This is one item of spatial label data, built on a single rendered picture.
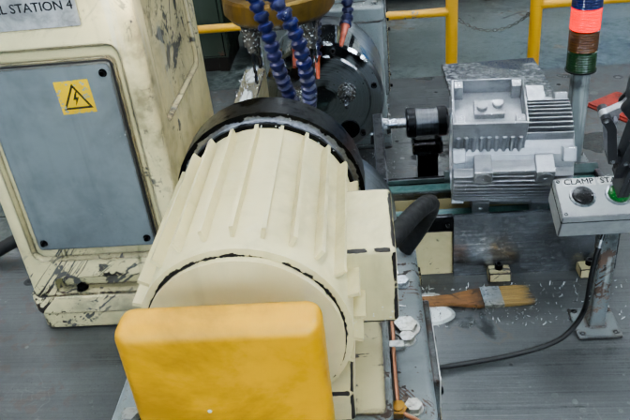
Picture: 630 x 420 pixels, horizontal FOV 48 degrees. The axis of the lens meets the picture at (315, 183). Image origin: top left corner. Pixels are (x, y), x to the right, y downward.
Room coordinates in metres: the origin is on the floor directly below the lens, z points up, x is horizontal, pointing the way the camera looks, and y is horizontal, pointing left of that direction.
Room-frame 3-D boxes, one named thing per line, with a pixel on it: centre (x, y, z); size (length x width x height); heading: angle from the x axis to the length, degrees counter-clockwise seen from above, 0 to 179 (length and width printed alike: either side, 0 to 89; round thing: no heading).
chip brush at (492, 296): (0.94, -0.26, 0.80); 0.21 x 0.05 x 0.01; 87
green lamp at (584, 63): (1.36, -0.58, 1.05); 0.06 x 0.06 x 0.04
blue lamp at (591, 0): (1.36, -0.58, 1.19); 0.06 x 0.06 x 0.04
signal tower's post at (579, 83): (1.36, -0.58, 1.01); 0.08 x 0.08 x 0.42; 84
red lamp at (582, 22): (1.36, -0.58, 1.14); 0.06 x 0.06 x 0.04
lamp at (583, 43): (1.36, -0.58, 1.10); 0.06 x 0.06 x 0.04
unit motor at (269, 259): (0.48, 0.02, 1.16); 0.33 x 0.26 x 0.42; 174
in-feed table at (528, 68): (1.60, -0.48, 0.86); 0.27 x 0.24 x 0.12; 174
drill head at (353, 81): (1.44, -0.05, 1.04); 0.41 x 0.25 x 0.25; 174
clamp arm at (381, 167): (1.13, -0.13, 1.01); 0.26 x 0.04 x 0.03; 174
